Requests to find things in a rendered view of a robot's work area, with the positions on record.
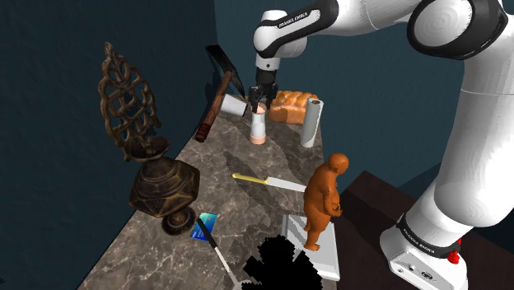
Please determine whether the brown-handled black pickaxe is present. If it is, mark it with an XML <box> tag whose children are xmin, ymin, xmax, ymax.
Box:
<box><xmin>194</xmin><ymin>44</ymin><xmax>246</xmax><ymax>144</ymax></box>

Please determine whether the orange human figure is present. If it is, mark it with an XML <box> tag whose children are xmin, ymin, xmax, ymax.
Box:
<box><xmin>302</xmin><ymin>152</ymin><xmax>350</xmax><ymax>253</ymax></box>

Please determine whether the white cup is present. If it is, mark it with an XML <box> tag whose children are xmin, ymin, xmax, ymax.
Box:
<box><xmin>220</xmin><ymin>93</ymin><xmax>249</xmax><ymax>119</ymax></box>

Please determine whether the blue card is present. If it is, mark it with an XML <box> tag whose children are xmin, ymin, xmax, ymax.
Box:
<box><xmin>189</xmin><ymin>211</ymin><xmax>219</xmax><ymax>242</ymax></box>

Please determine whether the yellow-handled knife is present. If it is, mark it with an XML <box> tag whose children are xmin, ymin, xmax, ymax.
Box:
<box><xmin>231</xmin><ymin>171</ymin><xmax>309</xmax><ymax>194</ymax></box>

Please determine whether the white and pink bottle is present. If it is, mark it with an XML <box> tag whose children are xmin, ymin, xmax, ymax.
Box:
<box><xmin>250</xmin><ymin>101</ymin><xmax>267</xmax><ymax>146</ymax></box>

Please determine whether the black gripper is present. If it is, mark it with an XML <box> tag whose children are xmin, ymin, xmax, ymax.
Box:
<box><xmin>248</xmin><ymin>68</ymin><xmax>279</xmax><ymax>115</ymax></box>

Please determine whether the grey paper towel roll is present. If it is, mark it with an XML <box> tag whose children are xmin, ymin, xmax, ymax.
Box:
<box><xmin>299</xmin><ymin>96</ymin><xmax>325</xmax><ymax>149</ymax></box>

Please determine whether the black-handled silver spatula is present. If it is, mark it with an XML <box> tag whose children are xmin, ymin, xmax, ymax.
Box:
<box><xmin>195</xmin><ymin>217</ymin><xmax>245</xmax><ymax>290</ymax></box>

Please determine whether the golden bread loaf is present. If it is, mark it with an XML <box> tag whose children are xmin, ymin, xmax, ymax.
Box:
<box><xmin>268</xmin><ymin>90</ymin><xmax>320</xmax><ymax>126</ymax></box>

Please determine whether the dark robot stand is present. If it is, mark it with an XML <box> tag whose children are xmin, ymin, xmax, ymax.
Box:
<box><xmin>336</xmin><ymin>170</ymin><xmax>514</xmax><ymax>290</ymax></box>

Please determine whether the ornate bronze urn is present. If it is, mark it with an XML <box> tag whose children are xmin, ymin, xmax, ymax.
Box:
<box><xmin>97</xmin><ymin>41</ymin><xmax>201</xmax><ymax>236</ymax></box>

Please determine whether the white flat box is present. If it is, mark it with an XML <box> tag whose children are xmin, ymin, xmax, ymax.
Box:
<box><xmin>280</xmin><ymin>213</ymin><xmax>342</xmax><ymax>283</ymax></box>

